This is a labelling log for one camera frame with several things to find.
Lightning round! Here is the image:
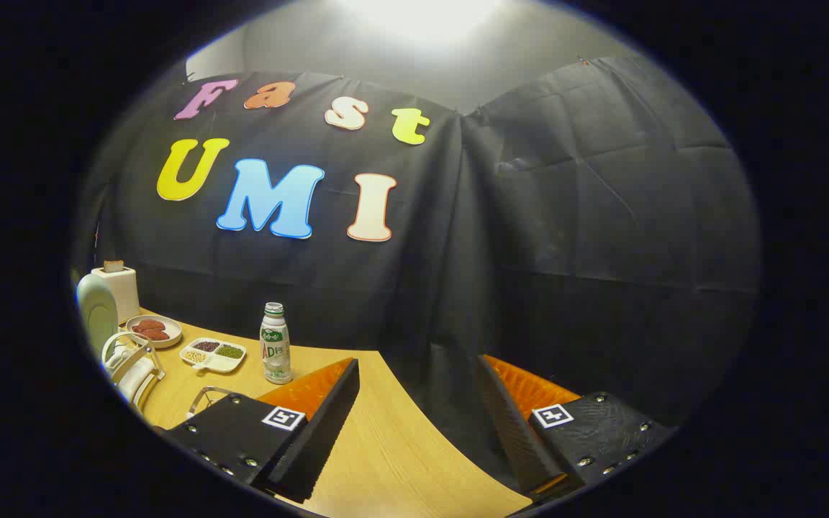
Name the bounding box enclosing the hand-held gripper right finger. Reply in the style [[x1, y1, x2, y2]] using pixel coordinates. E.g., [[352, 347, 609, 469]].
[[477, 354, 678, 504]]

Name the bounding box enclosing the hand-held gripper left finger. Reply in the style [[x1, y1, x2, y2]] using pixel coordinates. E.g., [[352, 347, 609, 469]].
[[163, 358, 361, 504]]

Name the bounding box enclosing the metal wire basket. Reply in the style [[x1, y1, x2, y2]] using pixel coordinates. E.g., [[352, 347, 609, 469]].
[[186, 386, 243, 419]]

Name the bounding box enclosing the white wire dish rack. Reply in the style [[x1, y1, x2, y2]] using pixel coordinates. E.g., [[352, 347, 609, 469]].
[[101, 330, 167, 417]]

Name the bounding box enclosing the light green plate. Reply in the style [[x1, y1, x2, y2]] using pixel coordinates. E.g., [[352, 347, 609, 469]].
[[76, 273, 122, 360]]

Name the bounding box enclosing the white divided dish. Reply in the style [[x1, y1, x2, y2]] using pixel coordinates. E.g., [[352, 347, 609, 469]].
[[180, 337, 247, 373]]

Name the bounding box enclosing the beige round plate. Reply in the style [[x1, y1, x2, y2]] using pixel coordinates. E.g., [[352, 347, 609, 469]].
[[125, 315, 183, 350]]

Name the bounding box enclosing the white drink bottle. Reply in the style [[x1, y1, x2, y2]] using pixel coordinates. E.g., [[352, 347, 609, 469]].
[[261, 302, 293, 384]]

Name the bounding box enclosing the black backdrop cloth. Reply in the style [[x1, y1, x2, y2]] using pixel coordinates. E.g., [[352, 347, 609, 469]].
[[73, 54, 761, 490]]

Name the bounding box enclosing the white toaster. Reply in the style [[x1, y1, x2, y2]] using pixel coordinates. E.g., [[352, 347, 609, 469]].
[[91, 265, 140, 324]]

